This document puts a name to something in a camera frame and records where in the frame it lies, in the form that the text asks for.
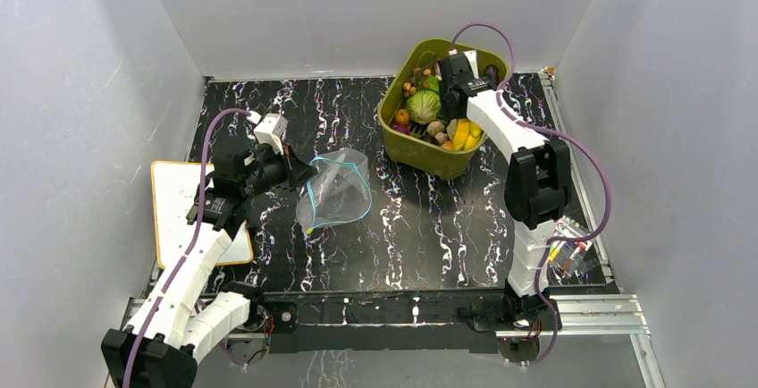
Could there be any olive green plastic bin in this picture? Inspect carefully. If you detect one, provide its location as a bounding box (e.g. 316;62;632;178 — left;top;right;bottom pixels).
377;38;519;180

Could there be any small orange fruit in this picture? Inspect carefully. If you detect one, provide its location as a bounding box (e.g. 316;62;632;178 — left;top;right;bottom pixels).
393;108;410;126

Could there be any clear marker pack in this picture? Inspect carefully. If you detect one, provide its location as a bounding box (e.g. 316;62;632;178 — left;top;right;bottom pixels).
548;216;596;279

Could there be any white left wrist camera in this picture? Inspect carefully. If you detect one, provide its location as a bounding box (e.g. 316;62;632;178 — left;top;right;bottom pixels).
247;112;288;156

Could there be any clear zip bag blue zipper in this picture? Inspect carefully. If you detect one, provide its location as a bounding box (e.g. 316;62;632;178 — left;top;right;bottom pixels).
296;148;373;236

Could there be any green cabbage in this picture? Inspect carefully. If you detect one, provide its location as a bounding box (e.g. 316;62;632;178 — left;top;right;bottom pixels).
406;90;442;124

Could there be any white board orange edge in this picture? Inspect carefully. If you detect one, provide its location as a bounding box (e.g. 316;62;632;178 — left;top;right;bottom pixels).
151;161;254;269

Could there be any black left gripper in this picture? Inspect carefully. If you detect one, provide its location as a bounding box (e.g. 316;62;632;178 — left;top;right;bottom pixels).
241;140;318;198

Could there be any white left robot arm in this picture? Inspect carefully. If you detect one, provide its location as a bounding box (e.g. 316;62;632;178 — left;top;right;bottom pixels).
101;144;316;387

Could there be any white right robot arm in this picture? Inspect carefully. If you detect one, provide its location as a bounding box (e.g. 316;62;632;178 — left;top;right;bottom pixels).
438;49;572;331

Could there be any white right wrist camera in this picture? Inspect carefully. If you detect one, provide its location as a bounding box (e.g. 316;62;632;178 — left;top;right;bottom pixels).
449;49;479;79

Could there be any yellow banana bunch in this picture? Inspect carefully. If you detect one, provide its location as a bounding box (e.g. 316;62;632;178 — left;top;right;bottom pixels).
447;119;483;151

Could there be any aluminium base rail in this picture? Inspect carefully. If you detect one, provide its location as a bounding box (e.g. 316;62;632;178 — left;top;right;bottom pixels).
121;293;651;339

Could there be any purple eggplant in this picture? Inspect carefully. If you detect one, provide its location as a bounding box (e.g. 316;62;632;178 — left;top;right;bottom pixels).
484;64;501;82

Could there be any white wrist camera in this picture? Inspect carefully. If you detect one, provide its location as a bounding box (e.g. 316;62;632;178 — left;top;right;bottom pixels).
247;112;288;156
449;49;479;79

